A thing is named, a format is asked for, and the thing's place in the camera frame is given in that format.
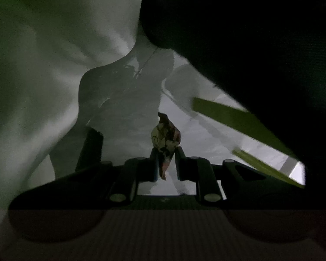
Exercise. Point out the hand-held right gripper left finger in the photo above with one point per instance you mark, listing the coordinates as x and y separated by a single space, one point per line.
153 163

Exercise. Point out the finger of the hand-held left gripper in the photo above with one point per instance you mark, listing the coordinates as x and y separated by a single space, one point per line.
91 149

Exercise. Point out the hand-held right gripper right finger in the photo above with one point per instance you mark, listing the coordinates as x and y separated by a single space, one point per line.
179 163

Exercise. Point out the red cartoon print snack packet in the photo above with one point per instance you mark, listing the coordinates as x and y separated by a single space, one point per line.
164 136

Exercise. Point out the light grey duvet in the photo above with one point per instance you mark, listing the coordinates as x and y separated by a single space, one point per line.
43 59

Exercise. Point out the dark cloth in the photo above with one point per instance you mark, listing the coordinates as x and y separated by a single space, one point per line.
247 46

